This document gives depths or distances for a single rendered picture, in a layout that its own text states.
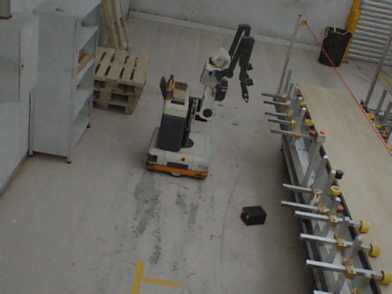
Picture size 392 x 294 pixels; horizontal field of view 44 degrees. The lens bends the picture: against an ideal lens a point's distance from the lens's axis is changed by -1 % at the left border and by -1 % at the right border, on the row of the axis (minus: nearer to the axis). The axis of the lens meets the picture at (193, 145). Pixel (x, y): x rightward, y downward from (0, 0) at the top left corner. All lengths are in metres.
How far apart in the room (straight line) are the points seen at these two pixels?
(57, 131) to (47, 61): 0.74
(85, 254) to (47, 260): 0.30
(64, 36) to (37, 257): 2.00
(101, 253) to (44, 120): 1.61
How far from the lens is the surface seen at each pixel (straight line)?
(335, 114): 5.43
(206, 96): 5.02
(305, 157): 4.93
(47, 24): 4.73
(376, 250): 3.36
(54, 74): 4.86
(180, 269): 4.14
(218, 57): 4.87
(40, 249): 4.19
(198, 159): 5.12
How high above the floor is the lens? 2.78
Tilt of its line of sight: 28 degrees down
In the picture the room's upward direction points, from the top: 12 degrees clockwise
